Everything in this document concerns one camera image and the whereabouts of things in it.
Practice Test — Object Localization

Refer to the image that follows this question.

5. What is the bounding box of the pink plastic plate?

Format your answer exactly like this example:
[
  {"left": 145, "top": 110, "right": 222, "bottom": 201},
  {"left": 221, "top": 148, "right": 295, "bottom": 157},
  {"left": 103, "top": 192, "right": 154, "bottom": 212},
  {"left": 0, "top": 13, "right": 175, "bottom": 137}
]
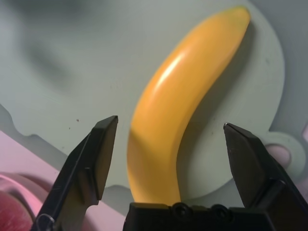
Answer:
[{"left": 0, "top": 172, "right": 49, "bottom": 231}]

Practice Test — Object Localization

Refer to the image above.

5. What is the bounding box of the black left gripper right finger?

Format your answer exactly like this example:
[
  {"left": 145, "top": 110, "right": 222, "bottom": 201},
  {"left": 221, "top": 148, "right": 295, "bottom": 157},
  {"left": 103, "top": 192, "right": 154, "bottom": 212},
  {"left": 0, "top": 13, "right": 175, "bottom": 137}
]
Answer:
[{"left": 223, "top": 122, "right": 308, "bottom": 231}]

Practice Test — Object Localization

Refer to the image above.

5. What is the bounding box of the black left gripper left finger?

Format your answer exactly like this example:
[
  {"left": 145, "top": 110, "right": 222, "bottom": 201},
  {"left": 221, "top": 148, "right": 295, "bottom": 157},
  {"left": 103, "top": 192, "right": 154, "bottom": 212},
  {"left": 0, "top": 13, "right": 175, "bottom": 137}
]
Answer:
[{"left": 27, "top": 115, "right": 119, "bottom": 231}]

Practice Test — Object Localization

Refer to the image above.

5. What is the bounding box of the green cutting board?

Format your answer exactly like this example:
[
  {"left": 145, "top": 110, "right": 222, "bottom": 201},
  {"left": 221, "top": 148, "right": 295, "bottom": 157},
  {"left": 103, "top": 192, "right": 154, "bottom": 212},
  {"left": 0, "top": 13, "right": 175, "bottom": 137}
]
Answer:
[{"left": 0, "top": 0, "right": 308, "bottom": 200}]

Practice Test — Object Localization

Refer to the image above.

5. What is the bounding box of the yellow toy banana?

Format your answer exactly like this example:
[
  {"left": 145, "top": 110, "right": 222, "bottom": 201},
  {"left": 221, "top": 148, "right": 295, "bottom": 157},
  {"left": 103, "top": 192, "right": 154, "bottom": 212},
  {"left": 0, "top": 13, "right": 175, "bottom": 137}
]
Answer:
[{"left": 127, "top": 5, "right": 252, "bottom": 205}]

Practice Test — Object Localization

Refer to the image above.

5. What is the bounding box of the red toy watermelon slice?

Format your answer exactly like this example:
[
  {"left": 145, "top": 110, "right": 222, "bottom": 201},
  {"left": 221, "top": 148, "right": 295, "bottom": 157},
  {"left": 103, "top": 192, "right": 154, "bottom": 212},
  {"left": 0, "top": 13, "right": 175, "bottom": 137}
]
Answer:
[{"left": 0, "top": 192, "right": 34, "bottom": 231}]

